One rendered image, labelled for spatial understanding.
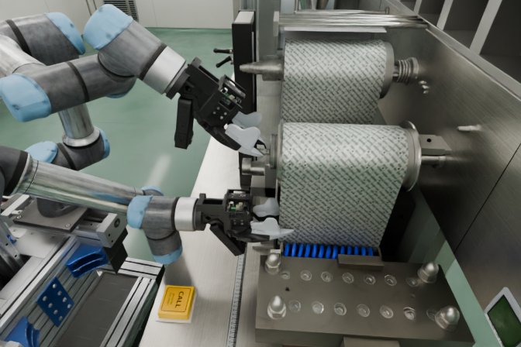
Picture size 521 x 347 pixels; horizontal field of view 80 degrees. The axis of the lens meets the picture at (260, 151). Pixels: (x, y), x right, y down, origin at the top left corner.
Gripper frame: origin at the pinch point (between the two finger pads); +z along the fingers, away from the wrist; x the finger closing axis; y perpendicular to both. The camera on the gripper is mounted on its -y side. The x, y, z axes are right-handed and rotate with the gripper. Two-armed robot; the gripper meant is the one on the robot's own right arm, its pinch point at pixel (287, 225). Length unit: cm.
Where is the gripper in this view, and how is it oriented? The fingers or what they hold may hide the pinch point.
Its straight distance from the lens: 72.1
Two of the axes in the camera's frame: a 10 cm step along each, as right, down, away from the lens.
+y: 0.0, -8.0, -5.9
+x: 0.6, -5.9, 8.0
